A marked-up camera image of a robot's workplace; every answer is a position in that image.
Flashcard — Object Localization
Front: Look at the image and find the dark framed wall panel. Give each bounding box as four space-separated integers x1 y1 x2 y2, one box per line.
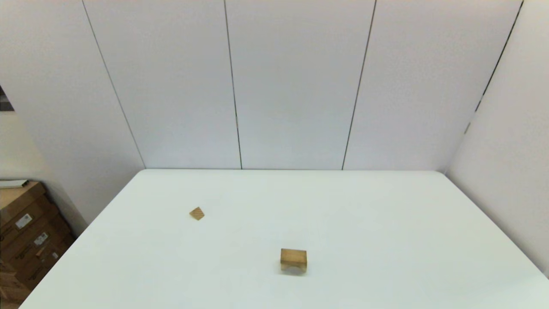
0 85 15 112

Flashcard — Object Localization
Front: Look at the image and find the cardboard box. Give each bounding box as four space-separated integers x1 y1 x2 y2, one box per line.
0 210 78 292
0 181 58 236
0 257 33 309

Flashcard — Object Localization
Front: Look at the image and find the rectangular wooden building block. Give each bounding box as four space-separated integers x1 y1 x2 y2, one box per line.
281 248 308 265

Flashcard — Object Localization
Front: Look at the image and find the arched wooden building block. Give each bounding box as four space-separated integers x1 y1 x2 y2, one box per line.
281 262 308 276

